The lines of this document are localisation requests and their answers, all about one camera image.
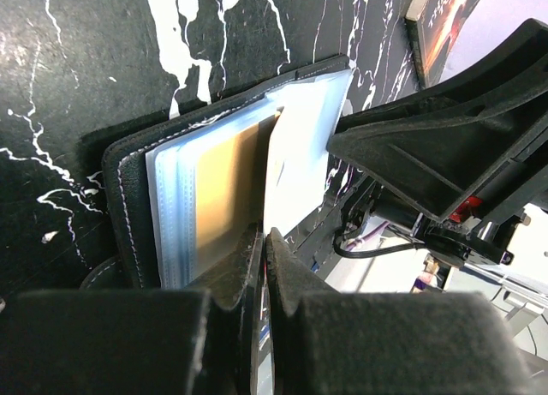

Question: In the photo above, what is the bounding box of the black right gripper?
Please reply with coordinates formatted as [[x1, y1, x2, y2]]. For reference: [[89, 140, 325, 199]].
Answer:
[[328, 19, 547, 266]]

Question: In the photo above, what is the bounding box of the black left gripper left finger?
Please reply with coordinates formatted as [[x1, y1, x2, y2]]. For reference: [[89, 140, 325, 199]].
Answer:
[[1, 224, 264, 394]]

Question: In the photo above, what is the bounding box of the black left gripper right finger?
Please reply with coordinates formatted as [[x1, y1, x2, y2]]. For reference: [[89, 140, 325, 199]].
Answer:
[[265, 230, 534, 394]]

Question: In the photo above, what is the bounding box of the blue credit card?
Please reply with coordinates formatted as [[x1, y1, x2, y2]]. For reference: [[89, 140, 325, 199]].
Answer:
[[79, 54, 355, 291]]

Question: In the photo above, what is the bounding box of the gold magnetic stripe card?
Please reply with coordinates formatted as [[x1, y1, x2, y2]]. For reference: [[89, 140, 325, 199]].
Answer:
[[195, 111, 281, 275]]

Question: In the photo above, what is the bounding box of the gold VIP card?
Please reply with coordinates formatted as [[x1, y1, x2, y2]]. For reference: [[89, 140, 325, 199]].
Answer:
[[263, 105, 331, 236]]

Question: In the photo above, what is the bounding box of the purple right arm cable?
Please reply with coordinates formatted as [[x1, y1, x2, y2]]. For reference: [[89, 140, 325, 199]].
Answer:
[[346, 223, 399, 253]]

